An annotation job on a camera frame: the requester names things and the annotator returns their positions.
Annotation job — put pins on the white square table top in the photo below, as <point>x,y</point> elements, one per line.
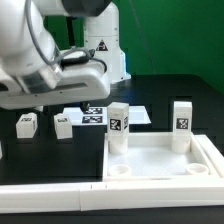
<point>149,157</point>

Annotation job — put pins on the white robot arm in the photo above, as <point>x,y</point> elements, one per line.
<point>35,72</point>

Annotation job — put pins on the white sheet with tags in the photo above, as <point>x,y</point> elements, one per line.
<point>98,115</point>

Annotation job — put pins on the white front fence bar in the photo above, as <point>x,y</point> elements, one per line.
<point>111,195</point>

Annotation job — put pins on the white block at left edge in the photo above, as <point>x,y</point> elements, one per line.
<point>1,150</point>

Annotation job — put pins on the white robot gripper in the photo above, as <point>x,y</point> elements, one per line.
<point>79,83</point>

